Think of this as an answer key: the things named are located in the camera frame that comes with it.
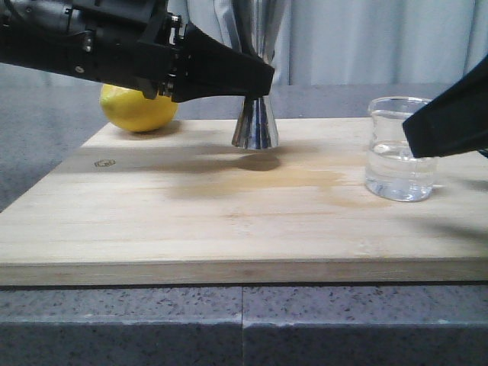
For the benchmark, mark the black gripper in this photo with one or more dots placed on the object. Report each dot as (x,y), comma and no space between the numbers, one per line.
(132,44)

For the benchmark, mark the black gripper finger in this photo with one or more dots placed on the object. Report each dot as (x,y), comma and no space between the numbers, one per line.
(206,68)
(455,122)

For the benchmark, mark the steel double jigger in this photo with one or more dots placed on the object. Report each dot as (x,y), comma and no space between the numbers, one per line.
(255,31)

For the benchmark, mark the glass measuring beaker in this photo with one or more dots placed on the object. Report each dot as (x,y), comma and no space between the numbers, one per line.
(392,172)

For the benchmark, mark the yellow lemon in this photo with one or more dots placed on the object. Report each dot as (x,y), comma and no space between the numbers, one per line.
(129,110)

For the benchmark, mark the grey curtain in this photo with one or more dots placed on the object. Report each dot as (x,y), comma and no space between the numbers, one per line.
(379,42)

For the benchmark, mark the wooden cutting board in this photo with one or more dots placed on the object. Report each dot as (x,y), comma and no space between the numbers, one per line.
(185,207)

